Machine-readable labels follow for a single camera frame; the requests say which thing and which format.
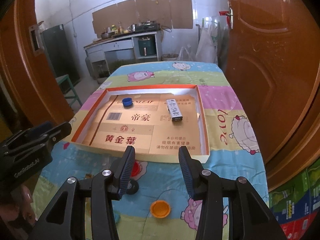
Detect teal lighter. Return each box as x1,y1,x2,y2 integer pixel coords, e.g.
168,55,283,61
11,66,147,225
113,210,120,224

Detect white Hello Kitty case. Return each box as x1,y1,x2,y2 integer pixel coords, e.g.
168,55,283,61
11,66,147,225
166,99,183,121

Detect grey kitchen counter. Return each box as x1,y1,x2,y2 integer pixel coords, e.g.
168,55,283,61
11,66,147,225
84,30,162,80

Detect person's left hand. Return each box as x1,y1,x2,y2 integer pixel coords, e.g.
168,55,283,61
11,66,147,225
1,185,36,233

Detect white hanging sack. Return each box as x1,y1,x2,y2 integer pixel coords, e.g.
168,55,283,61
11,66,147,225
195,22,218,64

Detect dark grey refrigerator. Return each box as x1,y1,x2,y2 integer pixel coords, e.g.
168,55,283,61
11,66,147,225
41,24,80,85

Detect cardboard wall sheets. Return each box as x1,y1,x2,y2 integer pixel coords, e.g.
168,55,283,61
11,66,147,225
92,0,193,36

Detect blue bottle cap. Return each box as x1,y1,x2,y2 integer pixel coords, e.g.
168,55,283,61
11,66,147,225
122,98,133,107

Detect black tape roll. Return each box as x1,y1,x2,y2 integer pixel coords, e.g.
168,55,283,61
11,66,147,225
126,179,139,195

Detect teal air fryer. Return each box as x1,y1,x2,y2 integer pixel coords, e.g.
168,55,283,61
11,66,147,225
138,36,156,56

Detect orange bottle cap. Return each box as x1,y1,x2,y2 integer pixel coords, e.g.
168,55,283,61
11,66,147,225
150,200,171,218

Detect orange rimmed cardboard tray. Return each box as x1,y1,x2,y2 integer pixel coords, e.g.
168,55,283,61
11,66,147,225
65,85,210,163

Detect black gas stove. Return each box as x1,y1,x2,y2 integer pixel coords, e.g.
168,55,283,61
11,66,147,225
135,21,161,33

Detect green cardboard box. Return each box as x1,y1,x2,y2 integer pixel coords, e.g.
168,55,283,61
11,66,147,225
269,160,320,224

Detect brown wooden door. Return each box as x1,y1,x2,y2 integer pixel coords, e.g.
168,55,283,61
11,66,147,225
225,0,319,190

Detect red bottle cap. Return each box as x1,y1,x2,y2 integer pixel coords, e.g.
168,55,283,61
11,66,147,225
131,161,142,180

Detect red cardboard box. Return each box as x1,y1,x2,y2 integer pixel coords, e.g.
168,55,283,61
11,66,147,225
281,211,318,240

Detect green metal bench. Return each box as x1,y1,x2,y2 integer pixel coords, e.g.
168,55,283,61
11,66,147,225
56,74,82,107

